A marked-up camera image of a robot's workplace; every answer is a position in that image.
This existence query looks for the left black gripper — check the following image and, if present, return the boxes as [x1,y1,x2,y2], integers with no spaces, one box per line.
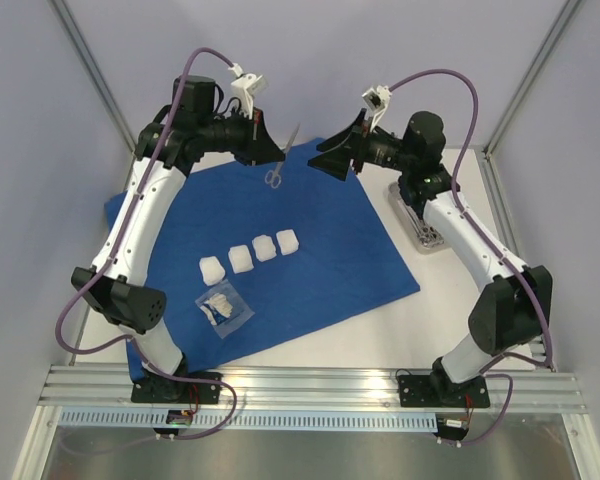
[198,104,285,165]

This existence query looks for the straight scissors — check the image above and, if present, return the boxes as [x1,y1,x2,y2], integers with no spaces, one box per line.
[264,123,301,189]

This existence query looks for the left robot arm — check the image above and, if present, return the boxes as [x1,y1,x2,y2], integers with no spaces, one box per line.
[71,73,285,401]

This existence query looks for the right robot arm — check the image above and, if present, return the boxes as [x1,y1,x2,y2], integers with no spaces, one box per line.
[308,111,552,405]

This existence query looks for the blue surgical drape cloth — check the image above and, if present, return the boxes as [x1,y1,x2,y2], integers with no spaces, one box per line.
[103,137,422,381]

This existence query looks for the white gauze pad rightmost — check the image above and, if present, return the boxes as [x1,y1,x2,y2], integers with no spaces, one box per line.
[276,229,299,255]

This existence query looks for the white gauze pad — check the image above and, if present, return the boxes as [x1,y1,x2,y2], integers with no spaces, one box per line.
[276,229,299,255]
[199,256,226,286]
[252,235,277,262]
[228,245,254,274]

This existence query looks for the stainless steel instrument tray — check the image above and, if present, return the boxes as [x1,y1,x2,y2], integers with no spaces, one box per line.
[387,182,449,254]

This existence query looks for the white gauze pad leftmost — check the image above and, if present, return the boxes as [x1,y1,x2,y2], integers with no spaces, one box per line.
[199,256,226,286]

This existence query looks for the clear packet with gloves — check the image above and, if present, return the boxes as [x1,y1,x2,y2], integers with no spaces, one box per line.
[195,280,254,339]

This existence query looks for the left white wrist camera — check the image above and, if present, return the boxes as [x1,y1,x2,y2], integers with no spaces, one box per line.
[231,73,268,119]

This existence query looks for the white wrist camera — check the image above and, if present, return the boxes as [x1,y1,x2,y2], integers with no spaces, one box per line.
[362,85,392,131]
[231,73,268,119]

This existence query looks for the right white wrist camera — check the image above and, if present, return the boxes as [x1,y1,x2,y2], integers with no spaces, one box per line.
[362,85,392,131]

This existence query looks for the aluminium mounting rail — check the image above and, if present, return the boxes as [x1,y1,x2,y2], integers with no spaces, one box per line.
[38,363,588,414]

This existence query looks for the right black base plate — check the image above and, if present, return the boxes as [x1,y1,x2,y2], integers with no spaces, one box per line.
[397,374,491,409]

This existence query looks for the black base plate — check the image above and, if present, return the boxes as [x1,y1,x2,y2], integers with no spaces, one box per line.
[130,371,222,405]
[397,374,491,409]

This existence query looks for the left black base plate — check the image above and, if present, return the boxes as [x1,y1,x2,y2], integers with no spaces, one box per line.
[130,371,222,405]

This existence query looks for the slotted cable duct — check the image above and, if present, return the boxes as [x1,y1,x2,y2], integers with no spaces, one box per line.
[58,407,437,433]

